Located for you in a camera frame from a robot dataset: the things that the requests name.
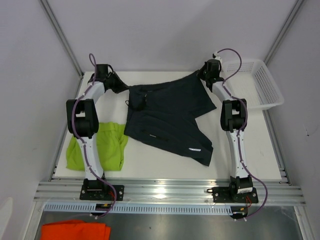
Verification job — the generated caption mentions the aluminium corner post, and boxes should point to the aluminium corner post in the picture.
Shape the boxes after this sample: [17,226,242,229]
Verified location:
[263,0,307,66]
[38,0,85,78]

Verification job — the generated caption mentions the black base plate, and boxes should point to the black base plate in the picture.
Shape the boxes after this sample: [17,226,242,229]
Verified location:
[206,186,259,204]
[79,178,125,201]

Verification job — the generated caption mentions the right aluminium corner post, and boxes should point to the right aluminium corner post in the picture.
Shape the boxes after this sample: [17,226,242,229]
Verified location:
[263,0,307,66]

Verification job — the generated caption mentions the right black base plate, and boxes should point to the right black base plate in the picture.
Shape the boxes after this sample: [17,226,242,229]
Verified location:
[206,186,259,204]

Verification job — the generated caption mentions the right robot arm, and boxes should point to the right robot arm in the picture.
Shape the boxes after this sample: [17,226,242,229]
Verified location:
[197,56,254,202]

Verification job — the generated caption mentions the white plastic basket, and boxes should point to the white plastic basket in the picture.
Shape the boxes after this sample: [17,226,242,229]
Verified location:
[222,59,284,110]

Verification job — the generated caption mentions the orange cloth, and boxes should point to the orange cloth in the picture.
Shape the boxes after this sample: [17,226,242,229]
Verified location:
[40,219,111,240]

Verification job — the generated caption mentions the white slotted cable duct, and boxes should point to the white slotted cable duct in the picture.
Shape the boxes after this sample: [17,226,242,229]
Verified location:
[44,202,233,216]

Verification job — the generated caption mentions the dark navy shorts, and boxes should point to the dark navy shorts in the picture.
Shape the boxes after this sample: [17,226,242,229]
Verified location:
[124,72,216,167]

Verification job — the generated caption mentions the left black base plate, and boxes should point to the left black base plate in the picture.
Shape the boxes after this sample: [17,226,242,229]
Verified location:
[79,178,125,201]

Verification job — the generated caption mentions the lime green shorts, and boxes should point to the lime green shorts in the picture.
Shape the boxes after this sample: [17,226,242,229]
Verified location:
[65,122,129,172]

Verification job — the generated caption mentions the aluminium mounting rail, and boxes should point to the aluminium mounting rail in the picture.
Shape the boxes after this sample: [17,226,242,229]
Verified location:
[33,178,306,206]

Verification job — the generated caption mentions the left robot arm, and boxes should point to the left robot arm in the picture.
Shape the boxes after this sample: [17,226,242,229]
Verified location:
[66,64,129,184]

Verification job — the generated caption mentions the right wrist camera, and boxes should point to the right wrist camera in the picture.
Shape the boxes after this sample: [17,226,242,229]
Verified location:
[212,51,223,63]

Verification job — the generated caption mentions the left aluminium corner post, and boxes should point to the left aluminium corner post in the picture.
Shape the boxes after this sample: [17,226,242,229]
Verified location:
[38,0,85,78]

